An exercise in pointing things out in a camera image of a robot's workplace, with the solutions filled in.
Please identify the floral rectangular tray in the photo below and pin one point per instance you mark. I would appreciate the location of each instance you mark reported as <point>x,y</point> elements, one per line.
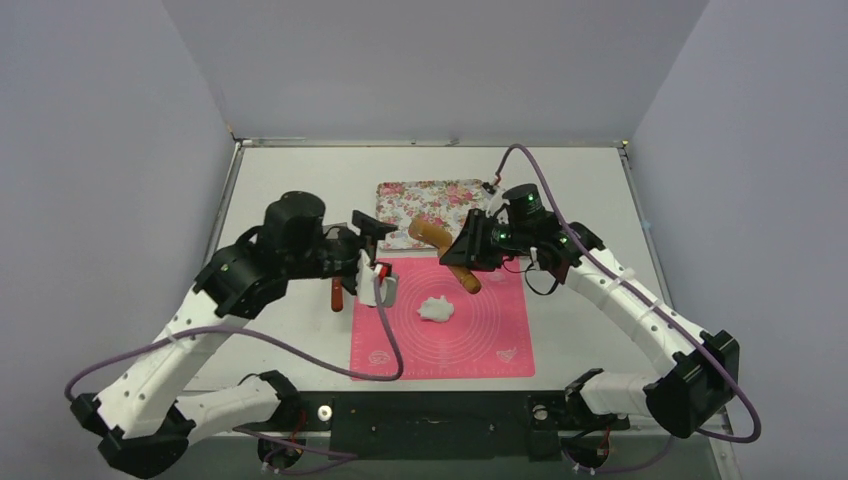
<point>443,203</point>

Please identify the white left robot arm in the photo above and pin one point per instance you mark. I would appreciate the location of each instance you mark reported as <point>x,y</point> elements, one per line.
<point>145,421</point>

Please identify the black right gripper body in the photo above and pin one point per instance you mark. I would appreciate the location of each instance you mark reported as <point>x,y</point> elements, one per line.
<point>473,235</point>

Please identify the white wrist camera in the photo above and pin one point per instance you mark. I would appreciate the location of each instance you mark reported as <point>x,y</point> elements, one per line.
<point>494,193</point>
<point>377,283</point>

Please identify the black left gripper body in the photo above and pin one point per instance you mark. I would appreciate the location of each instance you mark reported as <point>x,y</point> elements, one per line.
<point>332,257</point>

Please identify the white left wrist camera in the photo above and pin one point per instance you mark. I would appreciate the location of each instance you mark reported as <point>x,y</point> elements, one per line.
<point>377,283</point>

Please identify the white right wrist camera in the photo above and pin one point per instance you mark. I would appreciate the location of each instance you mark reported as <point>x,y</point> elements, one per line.
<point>494,193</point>

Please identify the white dough lump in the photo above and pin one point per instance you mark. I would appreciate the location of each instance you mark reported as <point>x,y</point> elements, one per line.
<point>436,309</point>

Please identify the wooden rolling pin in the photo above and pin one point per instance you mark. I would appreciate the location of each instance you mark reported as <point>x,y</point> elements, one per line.
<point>440,239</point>

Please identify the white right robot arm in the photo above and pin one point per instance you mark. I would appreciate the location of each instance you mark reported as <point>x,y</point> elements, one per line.
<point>694,371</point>

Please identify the pink silicone baking mat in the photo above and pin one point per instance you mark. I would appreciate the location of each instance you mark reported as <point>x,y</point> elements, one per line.
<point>487,337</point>

